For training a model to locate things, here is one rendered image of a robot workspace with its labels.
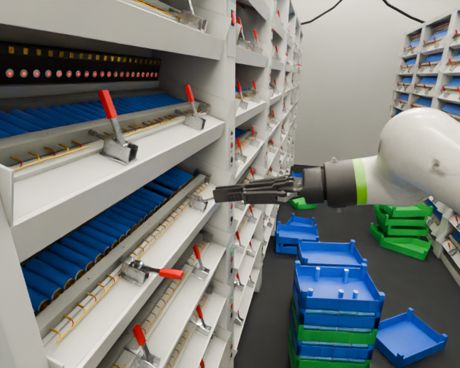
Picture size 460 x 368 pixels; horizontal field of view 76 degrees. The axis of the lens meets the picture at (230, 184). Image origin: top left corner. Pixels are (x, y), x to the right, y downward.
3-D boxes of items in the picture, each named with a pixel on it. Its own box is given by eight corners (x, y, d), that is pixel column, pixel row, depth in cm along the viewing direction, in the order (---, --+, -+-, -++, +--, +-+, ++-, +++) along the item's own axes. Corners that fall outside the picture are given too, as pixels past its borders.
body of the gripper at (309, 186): (326, 209, 58) (278, 213, 61) (325, 194, 66) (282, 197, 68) (322, 173, 56) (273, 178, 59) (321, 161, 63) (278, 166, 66)
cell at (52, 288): (23, 274, 40) (62, 294, 40) (9, 282, 39) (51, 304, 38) (23, 263, 40) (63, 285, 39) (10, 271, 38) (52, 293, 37)
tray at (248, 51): (265, 67, 137) (276, 36, 131) (230, 61, 82) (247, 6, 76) (225, 52, 139) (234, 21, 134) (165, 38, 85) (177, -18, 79)
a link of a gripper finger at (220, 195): (244, 198, 66) (244, 200, 65) (215, 201, 68) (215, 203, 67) (242, 186, 65) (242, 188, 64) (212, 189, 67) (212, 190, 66)
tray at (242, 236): (259, 217, 163) (268, 196, 157) (230, 288, 108) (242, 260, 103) (225, 202, 166) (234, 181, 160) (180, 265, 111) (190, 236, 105)
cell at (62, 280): (35, 265, 42) (74, 285, 41) (23, 272, 41) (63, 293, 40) (36, 255, 42) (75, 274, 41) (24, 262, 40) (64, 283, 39)
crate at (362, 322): (360, 293, 133) (363, 278, 130) (377, 329, 114) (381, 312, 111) (292, 290, 135) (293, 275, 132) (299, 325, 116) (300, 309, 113)
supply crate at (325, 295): (363, 278, 130) (366, 263, 127) (381, 312, 111) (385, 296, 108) (293, 275, 132) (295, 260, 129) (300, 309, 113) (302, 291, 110)
